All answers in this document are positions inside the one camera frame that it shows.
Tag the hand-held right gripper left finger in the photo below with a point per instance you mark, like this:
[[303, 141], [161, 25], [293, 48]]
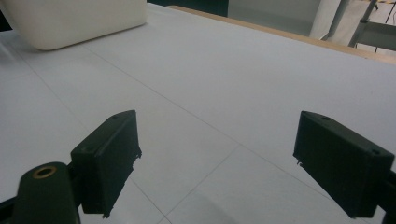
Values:
[[107, 161]]

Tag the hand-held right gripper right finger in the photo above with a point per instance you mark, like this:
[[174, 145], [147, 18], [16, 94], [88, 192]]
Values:
[[339, 161]]

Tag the white plastic bin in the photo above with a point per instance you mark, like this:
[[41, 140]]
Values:
[[77, 21]]

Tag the wooden table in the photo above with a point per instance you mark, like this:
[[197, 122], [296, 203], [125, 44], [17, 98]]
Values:
[[280, 32]]

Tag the white cabinet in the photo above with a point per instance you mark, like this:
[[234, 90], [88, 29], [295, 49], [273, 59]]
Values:
[[280, 15]]

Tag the white metal desk frame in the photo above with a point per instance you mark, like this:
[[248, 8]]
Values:
[[370, 29]]

